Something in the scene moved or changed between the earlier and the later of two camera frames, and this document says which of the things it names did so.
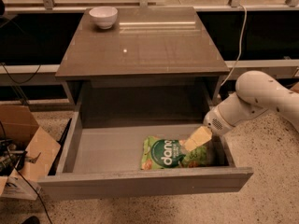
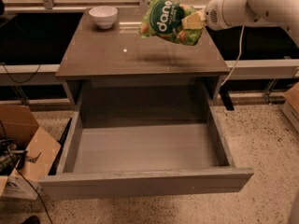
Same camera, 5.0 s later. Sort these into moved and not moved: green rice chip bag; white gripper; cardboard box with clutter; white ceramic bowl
Moved: green rice chip bag; white gripper
Not moved: cardboard box with clutter; white ceramic bowl
